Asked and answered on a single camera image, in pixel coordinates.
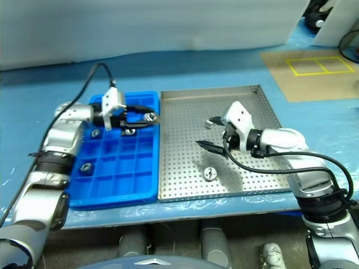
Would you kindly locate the grey cylinder under table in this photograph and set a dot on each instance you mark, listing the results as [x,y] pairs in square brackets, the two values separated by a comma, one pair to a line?
[214,243]
[131,246]

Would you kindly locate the perforated steel tray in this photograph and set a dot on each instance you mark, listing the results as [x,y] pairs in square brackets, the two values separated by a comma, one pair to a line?
[182,126]

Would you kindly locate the brown cardboard mat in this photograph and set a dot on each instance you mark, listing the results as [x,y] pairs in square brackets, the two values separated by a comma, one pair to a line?
[308,84]

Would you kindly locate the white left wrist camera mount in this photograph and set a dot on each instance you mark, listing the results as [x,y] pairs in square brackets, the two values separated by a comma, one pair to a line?
[112,98]

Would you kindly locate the white shoe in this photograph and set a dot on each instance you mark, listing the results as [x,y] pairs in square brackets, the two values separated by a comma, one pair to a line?
[270,256]

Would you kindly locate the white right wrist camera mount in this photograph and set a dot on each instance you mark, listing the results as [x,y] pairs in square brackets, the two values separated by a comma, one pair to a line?
[239,115]

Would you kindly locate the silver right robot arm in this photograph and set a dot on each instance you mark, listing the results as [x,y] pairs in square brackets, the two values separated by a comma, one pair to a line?
[280,137]

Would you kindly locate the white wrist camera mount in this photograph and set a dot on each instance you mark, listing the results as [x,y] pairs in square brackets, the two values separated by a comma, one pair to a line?
[239,115]
[112,98]

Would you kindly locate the white upright board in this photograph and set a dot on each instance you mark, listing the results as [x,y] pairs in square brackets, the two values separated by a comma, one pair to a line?
[333,28]

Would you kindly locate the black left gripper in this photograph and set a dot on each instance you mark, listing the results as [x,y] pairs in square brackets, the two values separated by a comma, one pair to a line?
[117,120]

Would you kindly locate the metal roller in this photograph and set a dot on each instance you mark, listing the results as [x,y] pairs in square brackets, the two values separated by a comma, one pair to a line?
[129,131]
[209,123]
[95,132]
[151,117]
[86,168]
[209,173]

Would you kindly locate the grey robot chest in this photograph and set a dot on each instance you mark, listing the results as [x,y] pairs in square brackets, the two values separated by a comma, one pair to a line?
[112,264]

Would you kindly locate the blue compartment tray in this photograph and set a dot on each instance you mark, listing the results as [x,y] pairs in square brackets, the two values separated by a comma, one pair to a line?
[126,182]

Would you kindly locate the black object with white knob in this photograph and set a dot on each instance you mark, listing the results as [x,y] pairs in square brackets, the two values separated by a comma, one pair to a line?
[317,16]

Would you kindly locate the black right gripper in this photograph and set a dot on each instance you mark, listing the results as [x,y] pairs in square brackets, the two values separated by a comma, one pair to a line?
[232,140]

